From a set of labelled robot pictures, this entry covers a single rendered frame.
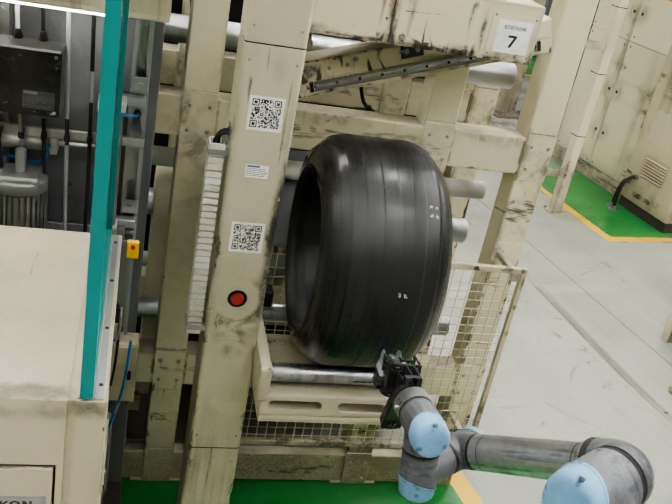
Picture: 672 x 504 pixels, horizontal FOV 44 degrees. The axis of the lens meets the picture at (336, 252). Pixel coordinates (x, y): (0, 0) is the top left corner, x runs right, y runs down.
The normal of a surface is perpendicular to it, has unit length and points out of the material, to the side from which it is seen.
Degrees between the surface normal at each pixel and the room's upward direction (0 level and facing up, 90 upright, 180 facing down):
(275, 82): 90
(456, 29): 90
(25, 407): 90
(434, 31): 90
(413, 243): 58
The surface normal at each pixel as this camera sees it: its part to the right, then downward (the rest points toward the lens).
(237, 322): 0.18, 0.45
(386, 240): 0.25, -0.08
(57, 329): 0.18, -0.89
